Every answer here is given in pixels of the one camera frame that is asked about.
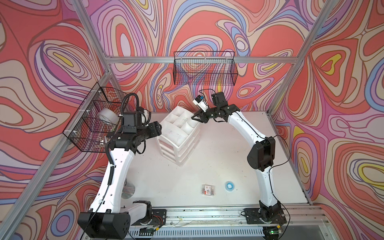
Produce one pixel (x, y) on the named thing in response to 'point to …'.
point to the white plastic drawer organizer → (180, 134)
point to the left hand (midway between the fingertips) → (157, 127)
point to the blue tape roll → (229, 186)
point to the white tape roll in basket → (109, 116)
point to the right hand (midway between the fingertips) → (195, 119)
